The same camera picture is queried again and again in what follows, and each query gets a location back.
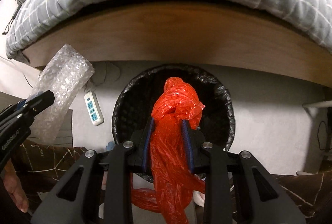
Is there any red plastic bag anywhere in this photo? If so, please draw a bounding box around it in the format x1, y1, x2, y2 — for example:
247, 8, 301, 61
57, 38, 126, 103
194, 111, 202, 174
131, 77, 205, 223

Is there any bubble wrap piece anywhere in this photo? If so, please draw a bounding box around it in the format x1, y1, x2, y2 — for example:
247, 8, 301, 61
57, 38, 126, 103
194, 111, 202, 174
27, 43, 96, 145

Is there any black lined trash bin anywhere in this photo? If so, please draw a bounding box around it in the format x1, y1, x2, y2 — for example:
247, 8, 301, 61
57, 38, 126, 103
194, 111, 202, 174
111, 63, 236, 183

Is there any left hand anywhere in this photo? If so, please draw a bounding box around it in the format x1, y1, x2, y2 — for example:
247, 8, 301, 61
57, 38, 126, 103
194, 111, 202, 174
3, 160, 29, 213

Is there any white power strip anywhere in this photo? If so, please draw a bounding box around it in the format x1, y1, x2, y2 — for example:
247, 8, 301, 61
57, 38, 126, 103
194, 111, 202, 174
84, 91, 104, 126

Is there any wooden bed frame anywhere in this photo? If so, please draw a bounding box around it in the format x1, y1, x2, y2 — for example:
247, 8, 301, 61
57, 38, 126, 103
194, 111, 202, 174
23, 3, 331, 87

